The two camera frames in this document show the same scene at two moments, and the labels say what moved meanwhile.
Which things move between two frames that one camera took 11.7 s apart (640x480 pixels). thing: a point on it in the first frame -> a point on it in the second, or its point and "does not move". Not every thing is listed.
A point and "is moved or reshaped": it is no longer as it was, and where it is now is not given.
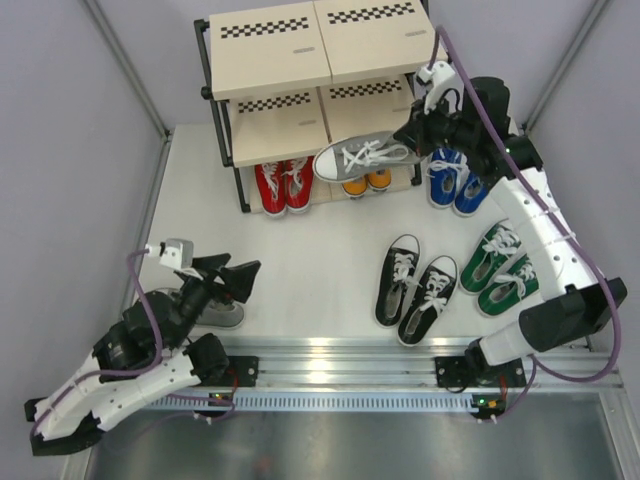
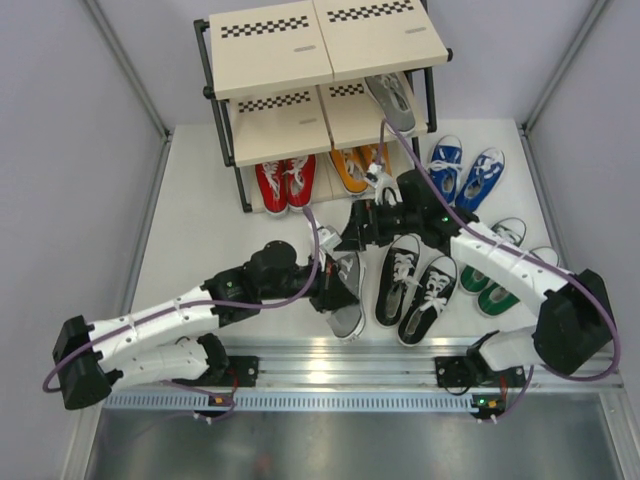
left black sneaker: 397,278 does not move
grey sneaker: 351,157 -> 393,97
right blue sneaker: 472,194 does not move
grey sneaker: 216,314 is moved or reshaped
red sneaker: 299,178 does not move
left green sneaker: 501,242 does not move
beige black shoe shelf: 289,80 does not move
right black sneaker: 428,301 does not move
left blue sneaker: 445,168 does not move
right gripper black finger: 408,134 -> 358,231
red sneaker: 271,183 does not move
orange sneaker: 380,180 -> 374,152
